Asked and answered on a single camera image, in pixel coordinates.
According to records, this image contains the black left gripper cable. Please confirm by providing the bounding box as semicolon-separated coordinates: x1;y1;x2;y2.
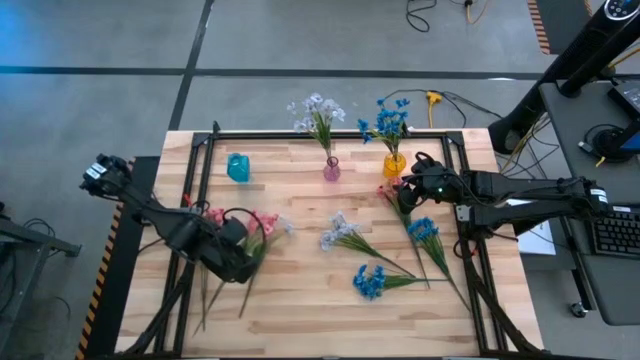
197;199;270;254

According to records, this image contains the black floor cable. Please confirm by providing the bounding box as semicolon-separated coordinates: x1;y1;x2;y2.
382;88;501;129
404;0;439;34

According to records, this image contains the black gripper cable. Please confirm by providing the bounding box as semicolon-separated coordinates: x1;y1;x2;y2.
197;199;270;254
413;151;437;174

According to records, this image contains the white paper sheet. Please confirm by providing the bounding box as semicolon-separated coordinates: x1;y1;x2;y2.
505;198;557;256

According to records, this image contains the dark hazard striped floor mat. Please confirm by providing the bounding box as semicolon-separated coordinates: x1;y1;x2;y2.
526;0;599;56

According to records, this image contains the black aluminium table frame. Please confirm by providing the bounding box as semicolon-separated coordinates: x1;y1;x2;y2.
117;119;546;360

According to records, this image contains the black keyboard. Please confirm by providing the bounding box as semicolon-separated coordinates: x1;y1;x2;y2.
589;204;640;259

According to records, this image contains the pink glass vase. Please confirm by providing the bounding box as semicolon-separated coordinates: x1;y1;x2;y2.
322;155;342;183

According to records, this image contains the teal glass vase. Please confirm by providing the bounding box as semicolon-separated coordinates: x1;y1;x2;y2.
226;152;251;184

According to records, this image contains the black hazard striped platform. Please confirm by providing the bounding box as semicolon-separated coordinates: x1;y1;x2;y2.
74;155;161;360

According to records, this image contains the grey metal side table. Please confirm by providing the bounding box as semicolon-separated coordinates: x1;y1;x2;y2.
0;202;82;351

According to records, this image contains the yellow glass vase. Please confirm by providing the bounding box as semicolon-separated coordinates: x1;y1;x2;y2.
382;151;407;179

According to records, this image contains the grey desk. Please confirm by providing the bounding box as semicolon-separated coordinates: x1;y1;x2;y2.
538;79;640;327

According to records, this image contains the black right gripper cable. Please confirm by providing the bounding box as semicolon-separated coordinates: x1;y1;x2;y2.
413;151;437;174

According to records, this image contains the black tower fan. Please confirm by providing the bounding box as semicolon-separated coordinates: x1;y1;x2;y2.
487;0;640;155

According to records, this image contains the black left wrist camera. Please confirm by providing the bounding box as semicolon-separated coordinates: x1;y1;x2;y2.
221;216;250;246

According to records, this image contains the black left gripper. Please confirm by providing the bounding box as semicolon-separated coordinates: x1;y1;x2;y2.
197;227;261;285

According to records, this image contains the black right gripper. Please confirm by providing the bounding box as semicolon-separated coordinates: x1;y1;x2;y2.
399;159;464;215

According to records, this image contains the yellow power plug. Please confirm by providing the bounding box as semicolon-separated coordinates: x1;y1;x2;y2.
425;89;444;129

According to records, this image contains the black round stand base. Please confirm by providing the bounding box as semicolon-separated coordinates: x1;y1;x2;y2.
579;123;640;164

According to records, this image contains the blue artificial flower bunch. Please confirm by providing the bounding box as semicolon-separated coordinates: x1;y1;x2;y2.
356;97;412;159
406;216;472;312
352;263;449;302

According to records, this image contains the orange floor cable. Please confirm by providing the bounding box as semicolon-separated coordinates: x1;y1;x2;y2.
463;0;494;25

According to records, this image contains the black laptop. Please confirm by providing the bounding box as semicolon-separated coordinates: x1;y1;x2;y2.
607;79;640;120

